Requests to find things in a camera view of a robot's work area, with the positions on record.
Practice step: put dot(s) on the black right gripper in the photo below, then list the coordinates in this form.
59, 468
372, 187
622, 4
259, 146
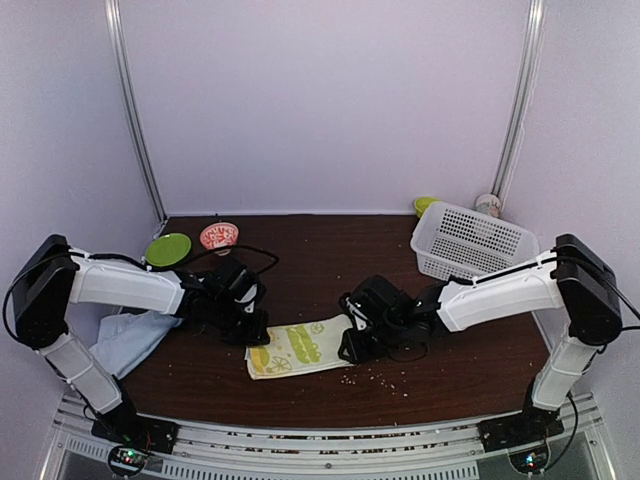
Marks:
356, 352

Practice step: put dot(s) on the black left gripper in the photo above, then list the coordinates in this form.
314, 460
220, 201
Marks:
257, 333

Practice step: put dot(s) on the green white patterned towel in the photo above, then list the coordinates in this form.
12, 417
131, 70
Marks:
298, 349

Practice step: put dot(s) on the light blue towel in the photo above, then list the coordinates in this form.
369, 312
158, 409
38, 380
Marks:
124, 341

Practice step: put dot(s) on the white perforated plastic basket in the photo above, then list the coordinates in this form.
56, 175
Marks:
452, 241

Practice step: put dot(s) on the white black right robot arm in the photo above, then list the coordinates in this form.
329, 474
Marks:
568, 277

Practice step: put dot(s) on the red white patterned bowl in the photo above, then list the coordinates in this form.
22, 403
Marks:
219, 236

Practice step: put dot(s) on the green plate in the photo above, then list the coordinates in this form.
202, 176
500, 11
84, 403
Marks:
168, 249

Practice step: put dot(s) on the green bowl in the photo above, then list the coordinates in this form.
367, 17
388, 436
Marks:
422, 203

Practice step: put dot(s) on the beige cup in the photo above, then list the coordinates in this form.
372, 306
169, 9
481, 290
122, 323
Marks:
488, 204

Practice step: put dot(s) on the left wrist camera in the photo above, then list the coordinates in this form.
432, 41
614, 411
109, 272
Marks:
234, 283

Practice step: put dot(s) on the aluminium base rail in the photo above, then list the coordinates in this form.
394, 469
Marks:
443, 450

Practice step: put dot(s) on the left aluminium frame post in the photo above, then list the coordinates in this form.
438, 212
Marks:
132, 115

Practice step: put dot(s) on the aluminium frame post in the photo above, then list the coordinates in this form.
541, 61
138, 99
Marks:
521, 100
132, 115

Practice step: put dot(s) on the right aluminium frame post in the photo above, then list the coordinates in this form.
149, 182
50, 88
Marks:
521, 100

